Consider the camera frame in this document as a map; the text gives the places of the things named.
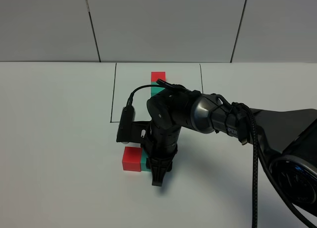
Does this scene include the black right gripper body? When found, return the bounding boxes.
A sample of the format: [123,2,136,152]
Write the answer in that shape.
[147,123,181,155]

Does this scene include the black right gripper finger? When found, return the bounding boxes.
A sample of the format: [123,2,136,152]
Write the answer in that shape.
[146,157,172,186]

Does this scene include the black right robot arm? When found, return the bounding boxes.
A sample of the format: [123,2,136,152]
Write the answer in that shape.
[142,80,317,214]

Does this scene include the green template block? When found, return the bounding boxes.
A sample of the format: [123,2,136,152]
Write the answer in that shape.
[151,82,165,97]

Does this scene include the red template block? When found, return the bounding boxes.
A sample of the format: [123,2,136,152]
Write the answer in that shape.
[151,72,166,82]

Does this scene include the white template sheet black outline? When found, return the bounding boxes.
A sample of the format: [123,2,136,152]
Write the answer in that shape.
[111,63,202,122]

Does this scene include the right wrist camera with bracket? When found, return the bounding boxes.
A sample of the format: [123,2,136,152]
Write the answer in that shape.
[116,105,150,144]

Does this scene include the black right camera cable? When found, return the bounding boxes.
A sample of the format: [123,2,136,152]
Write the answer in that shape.
[126,84,317,228]

